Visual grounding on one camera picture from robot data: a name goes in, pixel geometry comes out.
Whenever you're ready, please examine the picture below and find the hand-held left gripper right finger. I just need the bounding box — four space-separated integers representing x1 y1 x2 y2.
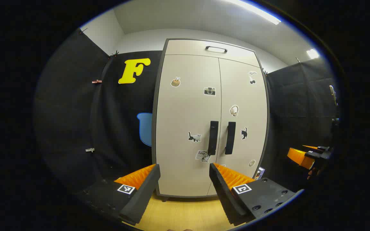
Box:
209 163 304 226

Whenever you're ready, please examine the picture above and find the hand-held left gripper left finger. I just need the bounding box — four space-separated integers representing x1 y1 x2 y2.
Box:
76 164 161 226

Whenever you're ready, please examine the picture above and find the beige cabinet door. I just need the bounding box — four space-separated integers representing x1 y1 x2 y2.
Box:
207 58 268 196
155 55 221 197

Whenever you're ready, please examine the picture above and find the black door handle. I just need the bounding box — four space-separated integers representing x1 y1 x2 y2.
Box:
225 121 236 155
208 121 219 156

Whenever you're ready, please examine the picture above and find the grey double-door shoe cabinet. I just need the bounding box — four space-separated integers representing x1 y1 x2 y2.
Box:
151 38 270 202

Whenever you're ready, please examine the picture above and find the beige cabinet drawer front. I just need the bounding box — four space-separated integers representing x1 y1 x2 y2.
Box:
165 39 260 67

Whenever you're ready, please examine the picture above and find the black backdrop cloth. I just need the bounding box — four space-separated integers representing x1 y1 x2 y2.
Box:
264 58 340 193
34 28 163 193

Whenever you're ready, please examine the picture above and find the long ceiling light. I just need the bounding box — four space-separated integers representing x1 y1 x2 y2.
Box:
229 0 282 25

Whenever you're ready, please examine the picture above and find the black drawer handle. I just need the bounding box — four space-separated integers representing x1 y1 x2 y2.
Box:
205 46 228 54

